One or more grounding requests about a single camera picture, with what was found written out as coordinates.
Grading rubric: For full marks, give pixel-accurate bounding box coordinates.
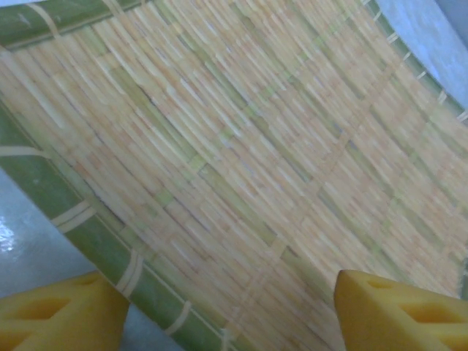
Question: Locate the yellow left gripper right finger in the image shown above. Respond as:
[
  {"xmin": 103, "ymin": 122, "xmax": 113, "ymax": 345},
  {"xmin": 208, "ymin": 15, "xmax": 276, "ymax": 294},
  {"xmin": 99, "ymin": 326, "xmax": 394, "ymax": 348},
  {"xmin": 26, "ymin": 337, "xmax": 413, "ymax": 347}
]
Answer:
[{"xmin": 333, "ymin": 269, "xmax": 468, "ymax": 351}]

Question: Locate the bamboo weave pattern plate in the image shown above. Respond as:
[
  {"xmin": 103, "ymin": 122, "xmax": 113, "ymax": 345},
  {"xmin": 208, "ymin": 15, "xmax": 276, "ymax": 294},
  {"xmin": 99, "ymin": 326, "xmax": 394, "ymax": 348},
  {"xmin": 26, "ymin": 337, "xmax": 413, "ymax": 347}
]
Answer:
[{"xmin": 0, "ymin": 0, "xmax": 468, "ymax": 351}]

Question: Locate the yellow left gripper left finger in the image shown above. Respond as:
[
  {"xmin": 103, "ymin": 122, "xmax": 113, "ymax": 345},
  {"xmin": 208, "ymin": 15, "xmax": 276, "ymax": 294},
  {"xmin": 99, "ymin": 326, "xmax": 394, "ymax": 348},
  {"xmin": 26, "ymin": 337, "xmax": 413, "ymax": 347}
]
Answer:
[{"xmin": 0, "ymin": 271, "xmax": 130, "ymax": 351}]

